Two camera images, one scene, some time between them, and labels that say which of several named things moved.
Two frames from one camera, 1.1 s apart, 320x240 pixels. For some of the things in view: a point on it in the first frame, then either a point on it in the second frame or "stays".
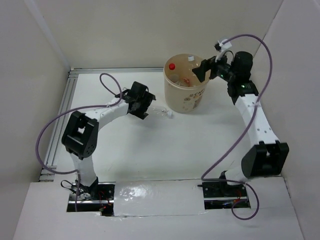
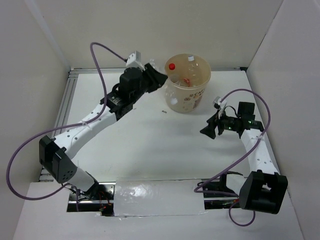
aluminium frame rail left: [60, 125] stays
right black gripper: [206, 65] -> [214, 121]
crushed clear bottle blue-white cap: [160, 112] -> [170, 91]
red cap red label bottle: [174, 73] stays
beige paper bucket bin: [184, 91] stays
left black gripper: [147, 98] -> [156, 77]
